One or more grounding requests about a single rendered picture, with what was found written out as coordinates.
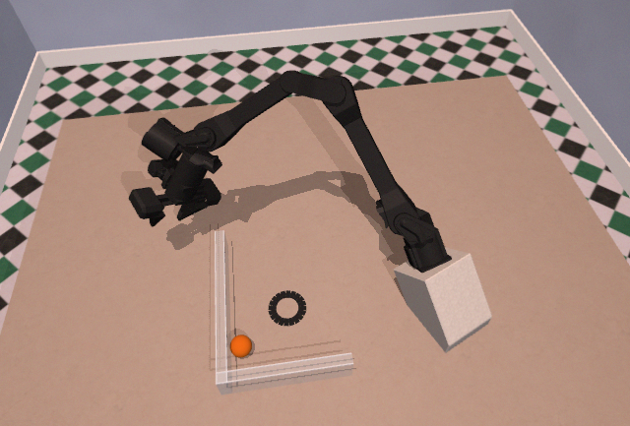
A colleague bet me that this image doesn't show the orange ball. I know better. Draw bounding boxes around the orange ball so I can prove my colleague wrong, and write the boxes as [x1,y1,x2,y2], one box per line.
[230,335,252,358]

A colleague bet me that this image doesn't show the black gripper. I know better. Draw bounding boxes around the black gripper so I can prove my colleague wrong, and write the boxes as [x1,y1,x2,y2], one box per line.
[128,167,221,227]

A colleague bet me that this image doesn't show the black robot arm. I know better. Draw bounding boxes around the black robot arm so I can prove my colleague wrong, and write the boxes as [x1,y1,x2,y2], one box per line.
[141,70,452,273]

